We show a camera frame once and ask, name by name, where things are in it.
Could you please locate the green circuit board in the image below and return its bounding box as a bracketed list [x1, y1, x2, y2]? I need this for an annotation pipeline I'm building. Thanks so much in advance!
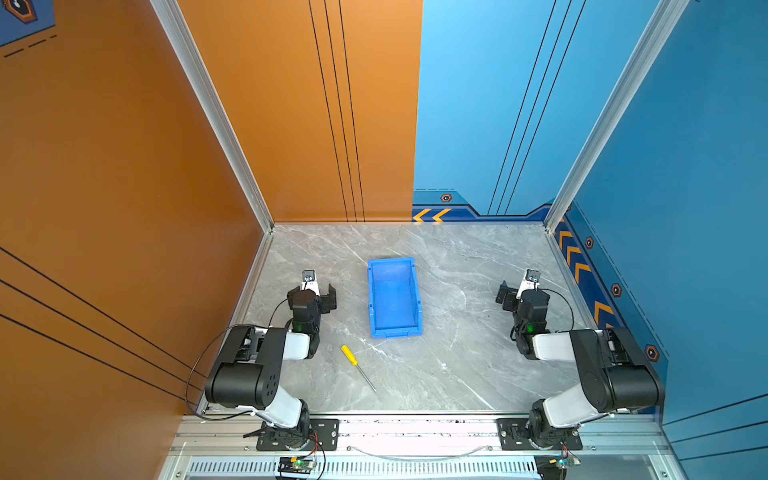
[534, 456, 582, 480]
[276, 457, 320, 479]

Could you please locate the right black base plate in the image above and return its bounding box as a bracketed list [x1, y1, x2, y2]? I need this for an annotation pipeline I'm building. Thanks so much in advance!
[495, 417, 583, 451]

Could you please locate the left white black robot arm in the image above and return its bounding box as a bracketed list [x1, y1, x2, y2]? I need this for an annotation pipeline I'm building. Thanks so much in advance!
[204, 286, 337, 450]

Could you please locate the left green circuit board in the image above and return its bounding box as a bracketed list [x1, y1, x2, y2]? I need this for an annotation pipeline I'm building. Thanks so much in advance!
[276, 457, 320, 479]

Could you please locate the right aluminium corner post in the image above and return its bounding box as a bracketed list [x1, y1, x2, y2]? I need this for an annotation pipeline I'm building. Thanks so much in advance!
[543, 0, 689, 234]

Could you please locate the yellow handled screwdriver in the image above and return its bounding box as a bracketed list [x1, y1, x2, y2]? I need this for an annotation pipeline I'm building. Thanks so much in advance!
[340, 345, 378, 393]

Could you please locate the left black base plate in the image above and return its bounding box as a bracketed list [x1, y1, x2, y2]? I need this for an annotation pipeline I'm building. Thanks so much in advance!
[256, 417, 340, 452]

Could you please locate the left aluminium corner post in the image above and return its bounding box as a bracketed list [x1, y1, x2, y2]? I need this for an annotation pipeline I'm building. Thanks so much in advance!
[149, 0, 274, 234]

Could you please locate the aluminium corner post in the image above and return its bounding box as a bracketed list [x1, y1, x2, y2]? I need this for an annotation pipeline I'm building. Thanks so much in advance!
[543, 0, 689, 234]
[149, 0, 274, 234]

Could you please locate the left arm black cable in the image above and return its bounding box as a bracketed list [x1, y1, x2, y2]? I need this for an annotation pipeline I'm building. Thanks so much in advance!
[184, 298, 293, 422]

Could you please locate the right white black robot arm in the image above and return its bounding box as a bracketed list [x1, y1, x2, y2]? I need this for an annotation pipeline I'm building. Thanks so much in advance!
[496, 282, 665, 450]

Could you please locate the right green circuit board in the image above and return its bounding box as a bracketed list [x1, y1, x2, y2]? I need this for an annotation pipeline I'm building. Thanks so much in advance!
[534, 456, 582, 480]

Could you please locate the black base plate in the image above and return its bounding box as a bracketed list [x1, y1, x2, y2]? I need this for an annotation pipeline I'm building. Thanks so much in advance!
[256, 417, 340, 452]
[495, 417, 583, 451]

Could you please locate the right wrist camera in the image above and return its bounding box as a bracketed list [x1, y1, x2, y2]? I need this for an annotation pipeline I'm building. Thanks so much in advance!
[518, 269, 540, 297]

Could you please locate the blue plastic bin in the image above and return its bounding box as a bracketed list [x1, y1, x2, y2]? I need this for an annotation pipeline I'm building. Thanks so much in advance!
[367, 257, 423, 339]

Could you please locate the aluminium front rail frame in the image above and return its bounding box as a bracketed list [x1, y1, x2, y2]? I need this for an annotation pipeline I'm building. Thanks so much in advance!
[159, 412, 686, 479]

